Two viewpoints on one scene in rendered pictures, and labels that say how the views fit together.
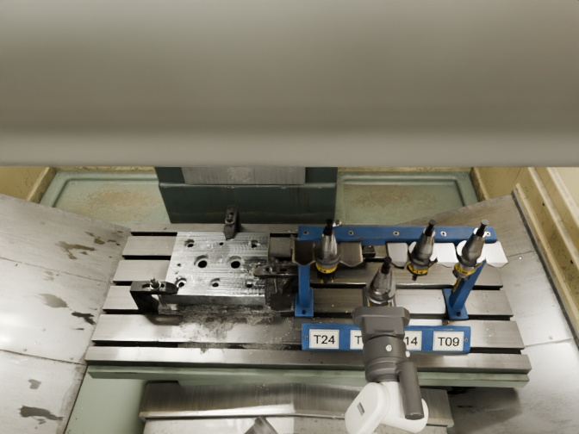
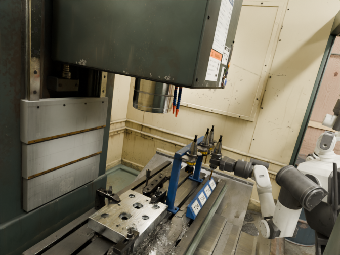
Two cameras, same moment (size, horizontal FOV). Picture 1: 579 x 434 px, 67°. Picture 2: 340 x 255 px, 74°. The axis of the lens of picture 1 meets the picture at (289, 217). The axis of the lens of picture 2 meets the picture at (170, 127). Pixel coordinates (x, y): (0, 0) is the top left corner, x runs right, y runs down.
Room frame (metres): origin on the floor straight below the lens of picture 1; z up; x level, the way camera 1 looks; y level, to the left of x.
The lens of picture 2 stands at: (0.37, 1.02, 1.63)
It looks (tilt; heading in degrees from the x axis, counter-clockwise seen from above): 14 degrees down; 290
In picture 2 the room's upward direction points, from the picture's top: 9 degrees clockwise
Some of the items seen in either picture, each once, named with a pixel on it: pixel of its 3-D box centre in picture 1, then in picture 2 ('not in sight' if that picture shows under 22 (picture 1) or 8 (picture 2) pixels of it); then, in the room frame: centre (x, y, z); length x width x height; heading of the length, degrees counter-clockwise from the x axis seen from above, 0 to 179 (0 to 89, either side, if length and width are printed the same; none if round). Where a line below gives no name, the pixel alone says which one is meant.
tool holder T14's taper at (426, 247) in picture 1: (426, 242); (206, 138); (0.61, -0.30, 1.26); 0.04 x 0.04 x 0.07
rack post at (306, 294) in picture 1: (303, 274); (173, 183); (0.68, -0.03, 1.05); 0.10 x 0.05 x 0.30; 177
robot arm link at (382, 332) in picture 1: (383, 337); (232, 165); (0.42, -0.19, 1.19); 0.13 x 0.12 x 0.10; 87
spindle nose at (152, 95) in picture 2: not in sight; (153, 94); (0.77, 0.19, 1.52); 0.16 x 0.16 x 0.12
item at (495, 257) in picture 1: (494, 255); not in sight; (0.60, -0.47, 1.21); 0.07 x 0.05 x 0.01; 177
